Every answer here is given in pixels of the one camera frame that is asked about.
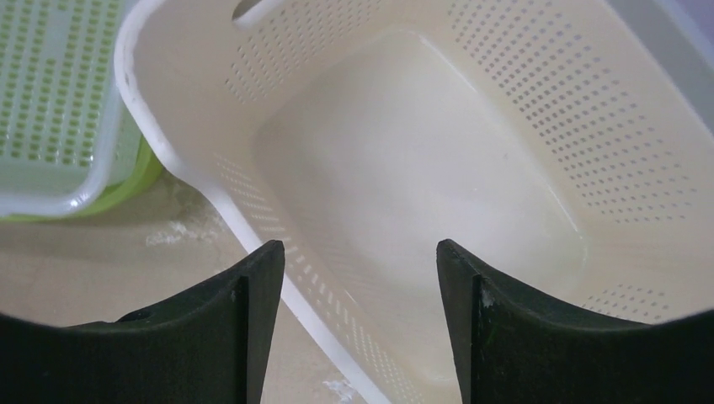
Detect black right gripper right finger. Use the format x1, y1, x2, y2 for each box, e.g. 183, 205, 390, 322
436, 239, 713, 403

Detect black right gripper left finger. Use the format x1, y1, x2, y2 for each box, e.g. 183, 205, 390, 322
1, 241, 285, 403

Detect cream perforated storage basket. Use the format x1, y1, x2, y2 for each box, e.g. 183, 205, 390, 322
114, 1, 713, 403

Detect white perforated strainer tray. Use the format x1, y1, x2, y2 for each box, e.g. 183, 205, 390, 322
1, 0, 148, 220

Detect green plastic outer tray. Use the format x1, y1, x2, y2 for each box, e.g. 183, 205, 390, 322
1, 139, 163, 223

